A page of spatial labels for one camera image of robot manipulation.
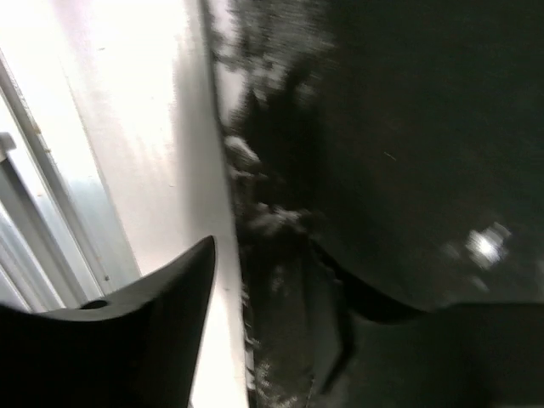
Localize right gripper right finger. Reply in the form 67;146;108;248
306;246;543;407

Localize black white tie-dye trousers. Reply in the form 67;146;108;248
203;1;543;407

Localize aluminium rail frame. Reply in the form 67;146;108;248
1;57;140;312

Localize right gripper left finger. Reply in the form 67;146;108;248
1;236;216;407

